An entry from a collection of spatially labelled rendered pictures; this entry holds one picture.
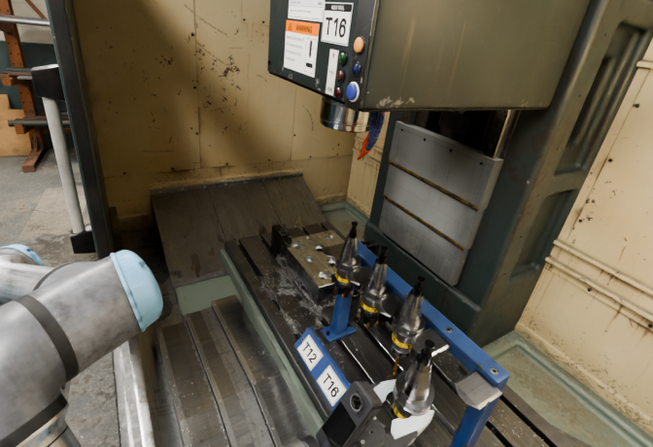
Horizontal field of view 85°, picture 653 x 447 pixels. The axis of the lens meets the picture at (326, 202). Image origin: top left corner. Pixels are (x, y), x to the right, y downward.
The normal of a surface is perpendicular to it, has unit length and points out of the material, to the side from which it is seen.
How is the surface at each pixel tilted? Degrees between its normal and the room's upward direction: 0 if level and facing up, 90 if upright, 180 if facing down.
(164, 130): 90
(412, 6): 90
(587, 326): 90
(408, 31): 90
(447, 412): 0
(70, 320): 43
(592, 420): 0
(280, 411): 7
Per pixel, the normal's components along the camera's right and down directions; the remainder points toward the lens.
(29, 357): 0.71, -0.26
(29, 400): 0.88, -0.25
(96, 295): 0.60, -0.54
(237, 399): 0.19, -0.82
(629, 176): -0.85, 0.14
